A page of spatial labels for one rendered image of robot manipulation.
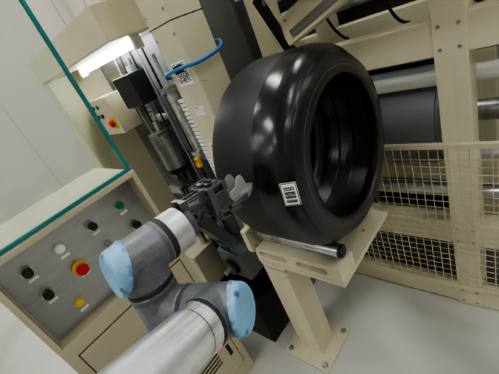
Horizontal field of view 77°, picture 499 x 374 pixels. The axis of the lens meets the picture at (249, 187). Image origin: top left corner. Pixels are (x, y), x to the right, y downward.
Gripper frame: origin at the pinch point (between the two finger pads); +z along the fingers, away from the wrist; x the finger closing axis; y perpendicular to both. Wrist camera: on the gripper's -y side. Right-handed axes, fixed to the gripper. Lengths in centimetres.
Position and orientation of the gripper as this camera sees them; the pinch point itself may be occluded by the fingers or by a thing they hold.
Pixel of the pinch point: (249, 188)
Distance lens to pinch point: 78.1
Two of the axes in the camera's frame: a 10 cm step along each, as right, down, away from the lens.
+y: -2.9, -8.8, -3.7
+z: 6.4, -4.7, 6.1
